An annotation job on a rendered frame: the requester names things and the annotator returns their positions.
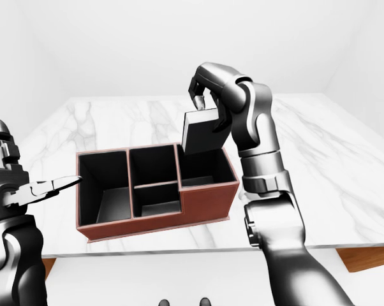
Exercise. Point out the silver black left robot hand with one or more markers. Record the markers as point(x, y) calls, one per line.
point(7, 188)

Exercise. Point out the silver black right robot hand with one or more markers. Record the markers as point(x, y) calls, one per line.
point(254, 108)

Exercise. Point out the black book with white pages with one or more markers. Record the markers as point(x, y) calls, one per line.
point(201, 134)

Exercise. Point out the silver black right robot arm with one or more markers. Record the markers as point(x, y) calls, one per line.
point(275, 229)

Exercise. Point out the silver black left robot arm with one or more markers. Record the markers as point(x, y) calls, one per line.
point(16, 255)

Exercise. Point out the red-brown desk caddy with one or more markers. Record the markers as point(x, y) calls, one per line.
point(208, 204)

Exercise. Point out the wooden table leg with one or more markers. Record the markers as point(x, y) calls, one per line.
point(49, 267)
point(367, 256)

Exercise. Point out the small dark rounded shape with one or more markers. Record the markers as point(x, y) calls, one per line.
point(205, 302)
point(164, 303)

